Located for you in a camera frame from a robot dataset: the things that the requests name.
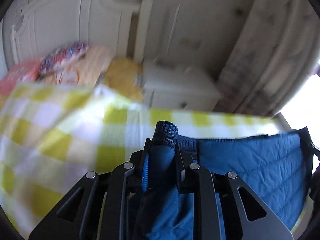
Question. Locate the patterned curtain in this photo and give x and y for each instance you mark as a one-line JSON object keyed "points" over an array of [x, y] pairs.
{"points": [[270, 50]]}

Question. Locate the yellow pillow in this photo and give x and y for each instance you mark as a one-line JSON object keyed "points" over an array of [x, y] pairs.
{"points": [[125, 80]]}

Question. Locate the blue quilted jacket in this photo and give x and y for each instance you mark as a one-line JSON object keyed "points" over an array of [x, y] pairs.
{"points": [[250, 162]]}

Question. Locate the white pole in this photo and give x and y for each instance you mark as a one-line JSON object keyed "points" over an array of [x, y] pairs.
{"points": [[173, 25]]}

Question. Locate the colourful patterned pillow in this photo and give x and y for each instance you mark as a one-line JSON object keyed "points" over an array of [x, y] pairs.
{"points": [[65, 56]]}

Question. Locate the yellow white checkered blanket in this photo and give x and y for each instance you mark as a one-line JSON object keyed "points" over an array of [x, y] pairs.
{"points": [[62, 130]]}

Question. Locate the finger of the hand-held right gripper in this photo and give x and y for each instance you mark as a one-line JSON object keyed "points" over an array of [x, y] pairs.
{"points": [[308, 155]]}

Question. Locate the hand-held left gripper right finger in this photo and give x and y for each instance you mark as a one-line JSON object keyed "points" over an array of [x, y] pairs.
{"points": [[180, 166]]}

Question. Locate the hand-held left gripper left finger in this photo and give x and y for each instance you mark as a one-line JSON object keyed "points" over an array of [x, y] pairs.
{"points": [[145, 172]]}

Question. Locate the white nightstand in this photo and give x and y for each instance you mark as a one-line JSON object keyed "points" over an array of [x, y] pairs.
{"points": [[180, 87]]}

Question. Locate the white bed headboard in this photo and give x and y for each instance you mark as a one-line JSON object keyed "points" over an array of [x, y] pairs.
{"points": [[62, 17]]}

